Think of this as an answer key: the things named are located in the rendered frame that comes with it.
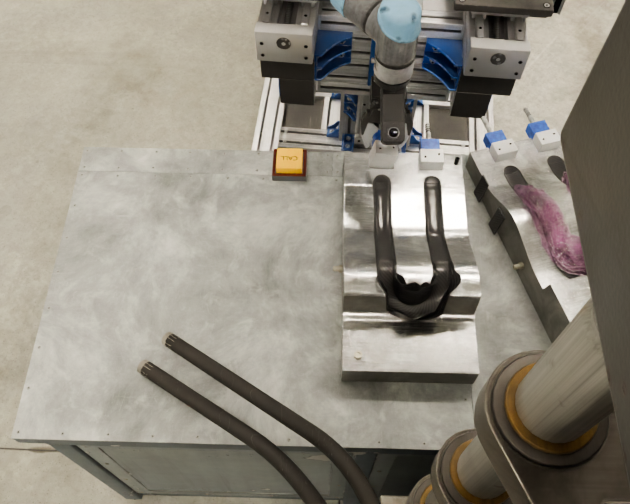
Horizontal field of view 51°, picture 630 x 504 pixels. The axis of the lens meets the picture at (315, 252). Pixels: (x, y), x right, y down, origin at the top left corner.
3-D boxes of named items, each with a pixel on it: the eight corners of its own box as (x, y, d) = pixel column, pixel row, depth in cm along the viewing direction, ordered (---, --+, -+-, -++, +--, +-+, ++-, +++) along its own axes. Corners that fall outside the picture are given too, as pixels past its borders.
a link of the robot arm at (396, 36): (400, -18, 117) (434, 8, 113) (393, 31, 126) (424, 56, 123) (366, 2, 114) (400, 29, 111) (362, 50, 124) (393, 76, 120)
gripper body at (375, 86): (404, 96, 140) (411, 53, 129) (405, 128, 136) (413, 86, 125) (367, 95, 140) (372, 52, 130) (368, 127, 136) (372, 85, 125)
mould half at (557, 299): (465, 166, 157) (474, 136, 148) (565, 142, 161) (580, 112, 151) (559, 358, 134) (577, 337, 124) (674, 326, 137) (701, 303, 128)
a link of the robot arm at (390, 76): (416, 70, 121) (371, 69, 121) (413, 88, 125) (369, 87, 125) (414, 41, 125) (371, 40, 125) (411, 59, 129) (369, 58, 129)
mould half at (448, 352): (342, 175, 156) (344, 138, 144) (453, 178, 156) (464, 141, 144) (341, 380, 131) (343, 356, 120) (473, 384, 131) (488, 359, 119)
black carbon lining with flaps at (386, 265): (370, 179, 147) (374, 153, 139) (443, 181, 147) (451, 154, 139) (373, 324, 130) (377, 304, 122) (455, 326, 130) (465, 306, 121)
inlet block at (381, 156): (367, 121, 152) (374, 105, 148) (388, 124, 153) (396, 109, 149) (368, 167, 146) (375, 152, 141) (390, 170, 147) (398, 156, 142)
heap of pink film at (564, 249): (504, 187, 147) (513, 166, 140) (577, 170, 150) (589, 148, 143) (556, 288, 135) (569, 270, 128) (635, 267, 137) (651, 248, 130)
